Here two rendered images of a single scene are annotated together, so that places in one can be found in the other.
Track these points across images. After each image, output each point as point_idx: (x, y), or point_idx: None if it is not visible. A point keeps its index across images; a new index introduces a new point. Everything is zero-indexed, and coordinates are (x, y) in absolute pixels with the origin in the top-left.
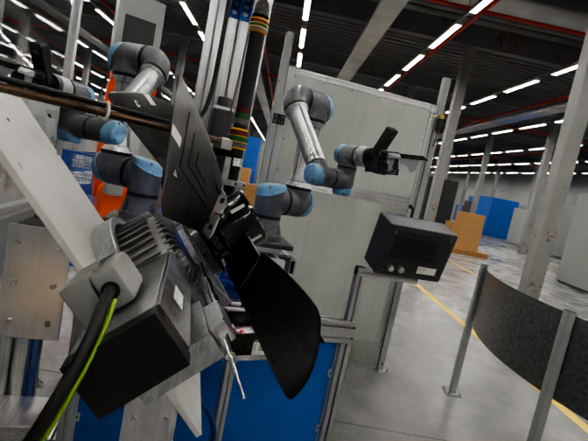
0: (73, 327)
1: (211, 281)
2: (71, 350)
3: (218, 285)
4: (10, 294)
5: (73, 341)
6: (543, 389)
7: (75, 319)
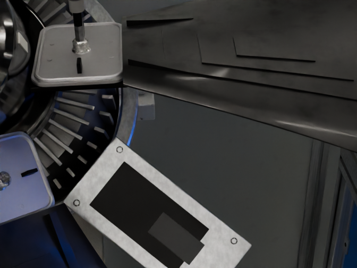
0: (336, 184)
1: (69, 192)
2: (331, 220)
3: (124, 225)
4: None
5: (333, 209)
6: None
7: (338, 173)
